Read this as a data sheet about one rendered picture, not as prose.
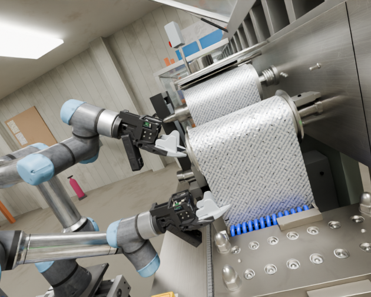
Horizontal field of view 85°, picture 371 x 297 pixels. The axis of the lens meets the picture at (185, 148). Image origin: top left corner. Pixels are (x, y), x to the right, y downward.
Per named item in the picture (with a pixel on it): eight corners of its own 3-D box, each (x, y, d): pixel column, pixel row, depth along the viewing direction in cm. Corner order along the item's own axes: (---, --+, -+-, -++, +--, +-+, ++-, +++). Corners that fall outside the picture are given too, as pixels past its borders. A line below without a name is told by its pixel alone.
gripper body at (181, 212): (188, 203, 51) (146, 215, 53) (201, 229, 53) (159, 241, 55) (190, 187, 58) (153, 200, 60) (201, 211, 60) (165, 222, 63)
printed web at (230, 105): (227, 191, 96) (185, 89, 83) (277, 175, 91) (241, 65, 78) (241, 260, 60) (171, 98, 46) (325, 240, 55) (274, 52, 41)
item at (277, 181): (228, 228, 57) (204, 173, 52) (314, 205, 52) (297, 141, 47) (228, 230, 57) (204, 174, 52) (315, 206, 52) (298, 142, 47)
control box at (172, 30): (174, 50, 103) (166, 29, 100) (185, 43, 100) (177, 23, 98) (169, 49, 97) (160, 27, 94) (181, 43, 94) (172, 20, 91)
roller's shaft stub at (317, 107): (288, 122, 54) (283, 107, 53) (315, 112, 53) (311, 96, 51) (294, 126, 50) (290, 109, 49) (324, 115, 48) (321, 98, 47)
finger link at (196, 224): (213, 219, 51) (181, 228, 52) (215, 224, 51) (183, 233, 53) (212, 208, 55) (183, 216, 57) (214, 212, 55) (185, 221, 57)
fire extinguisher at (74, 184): (90, 193, 515) (77, 172, 498) (83, 199, 489) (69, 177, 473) (82, 196, 522) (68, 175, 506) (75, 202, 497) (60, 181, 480)
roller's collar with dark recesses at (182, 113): (181, 121, 83) (175, 106, 81) (195, 115, 82) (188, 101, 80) (179, 124, 77) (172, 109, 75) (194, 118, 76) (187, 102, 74)
